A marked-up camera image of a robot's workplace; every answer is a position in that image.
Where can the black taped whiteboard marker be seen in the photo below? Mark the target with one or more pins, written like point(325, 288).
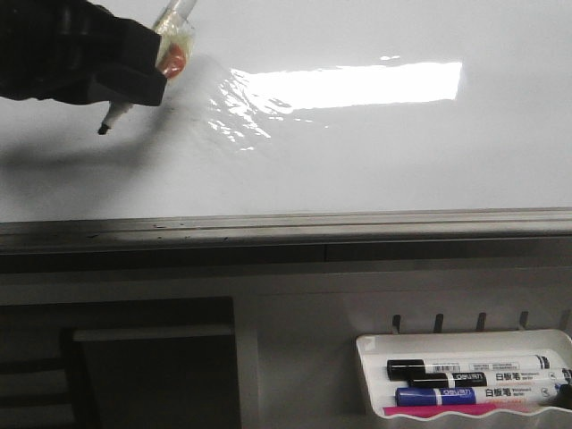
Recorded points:
point(176, 43)

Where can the white whiteboard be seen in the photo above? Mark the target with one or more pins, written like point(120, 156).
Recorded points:
point(318, 107)

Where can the black capped marker middle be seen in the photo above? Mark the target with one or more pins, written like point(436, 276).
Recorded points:
point(490, 378)

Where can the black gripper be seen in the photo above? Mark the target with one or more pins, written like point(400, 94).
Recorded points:
point(77, 52)

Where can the white plastic marker tray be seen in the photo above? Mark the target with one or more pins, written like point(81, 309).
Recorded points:
point(374, 351)

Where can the grey aluminium marker ledge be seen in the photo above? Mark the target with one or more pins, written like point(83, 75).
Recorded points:
point(49, 237)

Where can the dark cabinet box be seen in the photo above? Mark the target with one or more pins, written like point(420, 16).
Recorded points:
point(181, 376)

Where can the metal hook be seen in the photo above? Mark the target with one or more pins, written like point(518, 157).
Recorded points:
point(523, 321)
point(438, 323)
point(481, 322)
point(395, 324)

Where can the black capped marker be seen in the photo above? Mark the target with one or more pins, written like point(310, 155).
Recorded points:
point(402, 369)
point(490, 378)

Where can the blue capped marker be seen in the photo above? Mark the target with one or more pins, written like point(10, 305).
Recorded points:
point(424, 397)

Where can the black capped marker top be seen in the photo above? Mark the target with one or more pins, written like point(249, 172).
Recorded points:
point(402, 369)

